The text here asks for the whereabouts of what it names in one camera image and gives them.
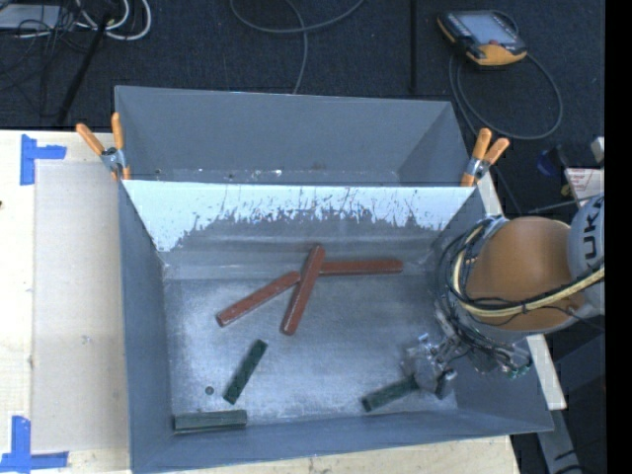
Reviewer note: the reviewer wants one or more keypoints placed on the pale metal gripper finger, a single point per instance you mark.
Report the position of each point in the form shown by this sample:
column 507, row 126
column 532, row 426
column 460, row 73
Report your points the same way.
column 420, row 361
column 446, row 383

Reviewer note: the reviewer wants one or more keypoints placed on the dark green block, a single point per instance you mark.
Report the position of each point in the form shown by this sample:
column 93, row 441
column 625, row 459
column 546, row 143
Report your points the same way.
column 245, row 371
column 210, row 420
column 387, row 393

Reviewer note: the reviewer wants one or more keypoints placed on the red-brown flat block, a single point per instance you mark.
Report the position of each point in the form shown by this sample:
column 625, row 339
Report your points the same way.
column 257, row 299
column 303, row 290
column 365, row 266

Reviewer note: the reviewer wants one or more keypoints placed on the grey metal bin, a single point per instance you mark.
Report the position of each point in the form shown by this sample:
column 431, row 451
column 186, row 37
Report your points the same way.
column 306, row 363

